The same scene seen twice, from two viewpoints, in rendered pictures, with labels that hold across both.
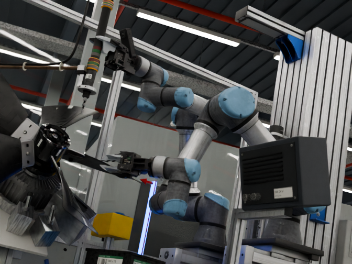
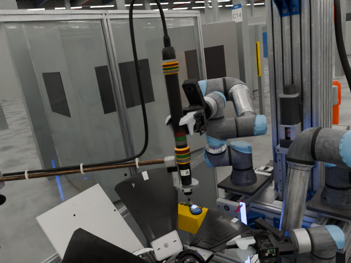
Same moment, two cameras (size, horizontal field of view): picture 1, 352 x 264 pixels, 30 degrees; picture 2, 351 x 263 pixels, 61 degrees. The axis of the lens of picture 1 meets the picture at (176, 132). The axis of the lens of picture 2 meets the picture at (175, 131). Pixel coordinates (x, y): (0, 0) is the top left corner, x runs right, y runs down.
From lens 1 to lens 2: 2.01 m
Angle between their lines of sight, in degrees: 38
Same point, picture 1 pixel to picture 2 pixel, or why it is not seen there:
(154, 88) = (225, 125)
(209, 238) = (248, 180)
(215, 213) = (247, 161)
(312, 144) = not seen: outside the picture
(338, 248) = not seen: hidden behind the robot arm
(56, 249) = (128, 219)
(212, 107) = (325, 155)
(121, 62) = (200, 124)
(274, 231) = (343, 202)
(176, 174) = (327, 253)
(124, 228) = not seen: hidden behind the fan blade
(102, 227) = (187, 227)
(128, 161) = (272, 254)
